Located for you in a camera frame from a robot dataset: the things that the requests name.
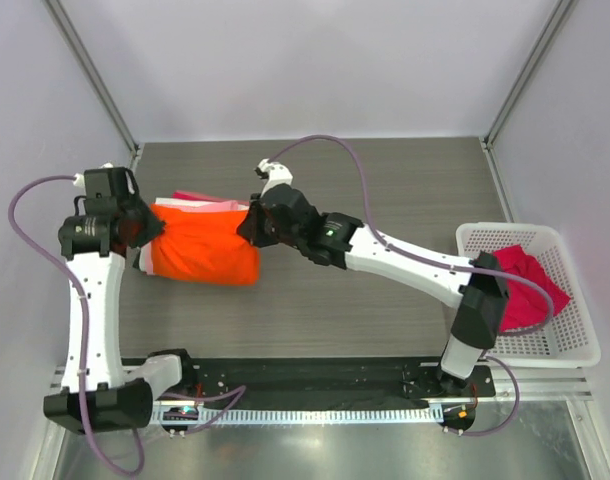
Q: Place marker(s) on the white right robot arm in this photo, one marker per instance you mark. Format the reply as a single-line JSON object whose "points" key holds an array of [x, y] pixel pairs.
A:
{"points": [[474, 288]]}

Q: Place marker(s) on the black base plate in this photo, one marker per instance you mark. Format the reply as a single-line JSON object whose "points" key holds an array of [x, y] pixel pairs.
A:
{"points": [[330, 384]]}

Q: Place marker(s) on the orange t shirt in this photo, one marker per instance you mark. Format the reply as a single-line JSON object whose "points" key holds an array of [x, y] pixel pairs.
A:
{"points": [[203, 247]]}

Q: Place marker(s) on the pink folded t shirt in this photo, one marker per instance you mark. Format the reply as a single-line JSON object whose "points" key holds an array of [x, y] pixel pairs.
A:
{"points": [[189, 202]]}

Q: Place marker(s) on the left aluminium frame post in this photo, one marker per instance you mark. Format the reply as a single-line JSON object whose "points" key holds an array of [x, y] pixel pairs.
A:
{"points": [[72, 38]]}

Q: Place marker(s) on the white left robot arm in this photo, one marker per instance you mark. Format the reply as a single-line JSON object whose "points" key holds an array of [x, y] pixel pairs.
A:
{"points": [[109, 218]]}

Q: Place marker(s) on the aluminium frame post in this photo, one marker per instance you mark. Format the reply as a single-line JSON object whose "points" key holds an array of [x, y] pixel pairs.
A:
{"points": [[554, 23], [72, 38]]}

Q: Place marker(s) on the white plastic basket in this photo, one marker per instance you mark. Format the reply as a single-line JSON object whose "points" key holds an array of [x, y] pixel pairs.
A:
{"points": [[547, 323]]}

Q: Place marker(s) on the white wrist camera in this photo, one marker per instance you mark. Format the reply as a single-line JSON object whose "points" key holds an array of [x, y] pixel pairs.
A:
{"points": [[107, 181], [272, 173]]}

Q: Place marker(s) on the magenta t shirt in basket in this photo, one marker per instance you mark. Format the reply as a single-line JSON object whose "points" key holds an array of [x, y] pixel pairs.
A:
{"points": [[526, 307]]}

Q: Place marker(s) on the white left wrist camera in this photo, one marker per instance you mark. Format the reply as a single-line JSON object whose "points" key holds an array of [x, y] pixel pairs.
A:
{"points": [[107, 181]]}

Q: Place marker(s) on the white folded t shirt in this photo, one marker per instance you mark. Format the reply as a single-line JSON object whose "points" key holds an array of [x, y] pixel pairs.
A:
{"points": [[143, 260]]}

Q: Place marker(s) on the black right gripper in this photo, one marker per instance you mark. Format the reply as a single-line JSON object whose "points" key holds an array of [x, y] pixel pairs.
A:
{"points": [[251, 228]]}

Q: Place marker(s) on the right aluminium frame post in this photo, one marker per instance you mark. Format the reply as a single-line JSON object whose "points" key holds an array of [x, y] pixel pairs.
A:
{"points": [[554, 23]]}

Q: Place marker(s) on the dusty rose folded t shirt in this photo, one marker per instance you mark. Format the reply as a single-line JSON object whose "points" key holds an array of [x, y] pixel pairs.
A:
{"points": [[195, 196]]}

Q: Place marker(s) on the slotted cable duct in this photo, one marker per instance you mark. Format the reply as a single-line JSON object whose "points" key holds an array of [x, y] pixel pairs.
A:
{"points": [[185, 416]]}

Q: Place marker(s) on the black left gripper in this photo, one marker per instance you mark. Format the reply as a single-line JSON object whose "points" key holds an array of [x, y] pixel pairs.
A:
{"points": [[152, 227]]}

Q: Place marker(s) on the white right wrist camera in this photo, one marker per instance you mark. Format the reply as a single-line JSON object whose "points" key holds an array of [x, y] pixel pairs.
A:
{"points": [[272, 173]]}

